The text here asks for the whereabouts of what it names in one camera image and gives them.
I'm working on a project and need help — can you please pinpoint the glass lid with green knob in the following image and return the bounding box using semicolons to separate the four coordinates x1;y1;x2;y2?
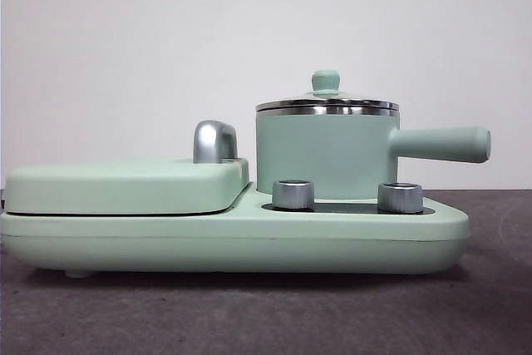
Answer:
254;69;401;111

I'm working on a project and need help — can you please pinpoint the silver control knob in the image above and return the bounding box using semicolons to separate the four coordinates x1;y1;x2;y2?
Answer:
377;181;425;213
271;179;316;211

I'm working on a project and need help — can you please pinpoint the black control panel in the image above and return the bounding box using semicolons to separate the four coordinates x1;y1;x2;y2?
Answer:
261;200;426;216

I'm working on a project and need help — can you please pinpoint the green breakfast machine base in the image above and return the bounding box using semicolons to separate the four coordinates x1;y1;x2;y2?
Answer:
0;180;471;279

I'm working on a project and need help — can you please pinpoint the green hinged griddle cover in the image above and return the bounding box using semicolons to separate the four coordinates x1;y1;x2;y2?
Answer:
2;156;251;216

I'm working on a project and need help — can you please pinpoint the green steamer pot with handle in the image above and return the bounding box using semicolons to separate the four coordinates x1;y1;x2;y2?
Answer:
254;104;493;203

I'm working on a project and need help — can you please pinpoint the silver griddle cover handle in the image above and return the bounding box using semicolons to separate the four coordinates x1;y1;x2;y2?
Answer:
191;120;239;164

